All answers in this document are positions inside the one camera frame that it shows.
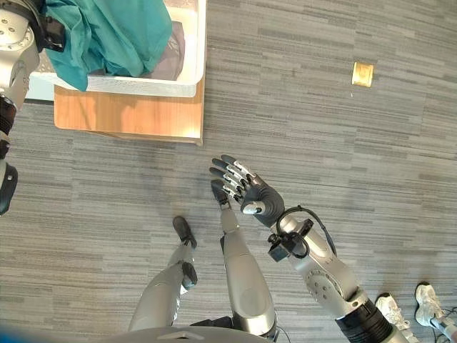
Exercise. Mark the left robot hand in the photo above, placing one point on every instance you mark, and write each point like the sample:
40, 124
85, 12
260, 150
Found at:
53, 34

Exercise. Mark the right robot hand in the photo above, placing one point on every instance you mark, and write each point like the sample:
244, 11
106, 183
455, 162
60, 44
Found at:
266, 202

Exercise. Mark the teal bed cloth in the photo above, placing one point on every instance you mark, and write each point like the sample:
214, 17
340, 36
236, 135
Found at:
110, 35

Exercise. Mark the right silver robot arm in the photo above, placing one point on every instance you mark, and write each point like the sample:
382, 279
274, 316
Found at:
321, 261

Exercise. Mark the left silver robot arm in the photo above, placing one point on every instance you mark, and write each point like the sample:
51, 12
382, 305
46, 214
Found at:
16, 68

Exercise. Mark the white laundry basket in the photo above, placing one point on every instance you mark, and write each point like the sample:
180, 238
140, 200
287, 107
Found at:
150, 85

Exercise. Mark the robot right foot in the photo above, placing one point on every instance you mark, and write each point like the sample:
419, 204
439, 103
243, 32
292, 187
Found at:
218, 191

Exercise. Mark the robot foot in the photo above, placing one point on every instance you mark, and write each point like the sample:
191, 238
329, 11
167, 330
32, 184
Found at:
218, 191
184, 228

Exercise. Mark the robot right leg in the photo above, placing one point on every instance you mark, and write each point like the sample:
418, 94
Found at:
246, 282

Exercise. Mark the robot leg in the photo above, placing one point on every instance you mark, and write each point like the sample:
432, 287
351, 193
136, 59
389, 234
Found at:
246, 282
160, 296

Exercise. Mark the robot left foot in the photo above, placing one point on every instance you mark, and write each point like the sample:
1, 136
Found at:
184, 228

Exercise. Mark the wooden table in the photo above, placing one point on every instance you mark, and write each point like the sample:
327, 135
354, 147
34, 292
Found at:
128, 114

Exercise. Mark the grey cloth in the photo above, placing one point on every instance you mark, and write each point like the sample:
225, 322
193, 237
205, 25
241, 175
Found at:
171, 53

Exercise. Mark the robot left leg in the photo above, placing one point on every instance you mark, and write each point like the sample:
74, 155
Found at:
160, 296

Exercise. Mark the brass floor socket plate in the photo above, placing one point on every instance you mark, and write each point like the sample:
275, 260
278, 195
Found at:
363, 74

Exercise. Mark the person's white shoe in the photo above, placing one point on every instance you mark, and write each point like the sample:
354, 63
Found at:
391, 311
428, 303

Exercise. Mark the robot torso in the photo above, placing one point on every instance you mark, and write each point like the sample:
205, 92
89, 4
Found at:
153, 336

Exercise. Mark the person's leg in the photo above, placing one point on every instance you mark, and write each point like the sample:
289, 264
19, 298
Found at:
446, 327

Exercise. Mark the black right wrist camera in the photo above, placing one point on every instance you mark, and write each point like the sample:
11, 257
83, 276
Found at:
283, 246

